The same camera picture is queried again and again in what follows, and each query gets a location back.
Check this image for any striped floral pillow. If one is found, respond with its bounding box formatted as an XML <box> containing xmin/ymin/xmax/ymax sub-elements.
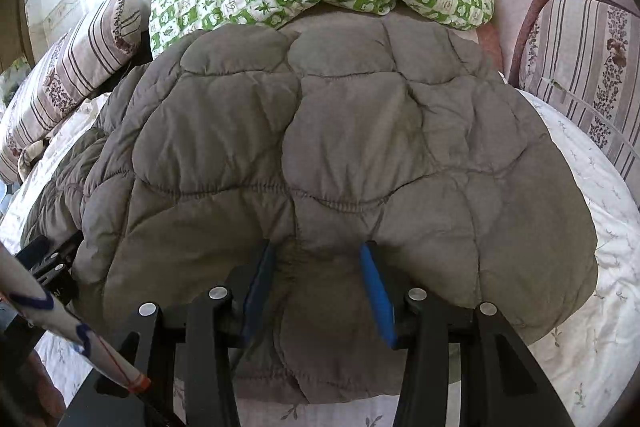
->
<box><xmin>0</xmin><ymin>0</ymin><xmax>152</xmax><ymax>186</ymax></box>

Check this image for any white rod with orange band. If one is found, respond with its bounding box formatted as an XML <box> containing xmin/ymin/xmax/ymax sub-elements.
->
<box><xmin>0</xmin><ymin>241</ymin><xmax>152</xmax><ymax>394</ymax></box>

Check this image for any grey quilted blanket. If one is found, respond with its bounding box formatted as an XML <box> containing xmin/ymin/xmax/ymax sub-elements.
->
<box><xmin>20</xmin><ymin>14</ymin><xmax>600</xmax><ymax>406</ymax></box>

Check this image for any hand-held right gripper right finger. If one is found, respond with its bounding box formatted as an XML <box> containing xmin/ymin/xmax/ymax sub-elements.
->
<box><xmin>358</xmin><ymin>240</ymin><xmax>576</xmax><ymax>427</ymax></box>

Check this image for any striped floral cushion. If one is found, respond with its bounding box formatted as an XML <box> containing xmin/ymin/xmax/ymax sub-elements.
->
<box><xmin>518</xmin><ymin>0</ymin><xmax>640</xmax><ymax>210</ymax></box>

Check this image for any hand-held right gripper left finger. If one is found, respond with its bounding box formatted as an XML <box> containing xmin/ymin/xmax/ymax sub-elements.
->
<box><xmin>65</xmin><ymin>239</ymin><xmax>277</xmax><ymax>427</ymax></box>

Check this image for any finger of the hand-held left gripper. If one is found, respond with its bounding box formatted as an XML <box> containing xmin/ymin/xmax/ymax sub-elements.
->
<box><xmin>14</xmin><ymin>230</ymin><xmax>84</xmax><ymax>309</ymax></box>

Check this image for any white floral bedsheet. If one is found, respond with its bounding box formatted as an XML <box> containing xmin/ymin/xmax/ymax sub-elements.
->
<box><xmin>0</xmin><ymin>87</ymin><xmax>640</xmax><ymax>427</ymax></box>

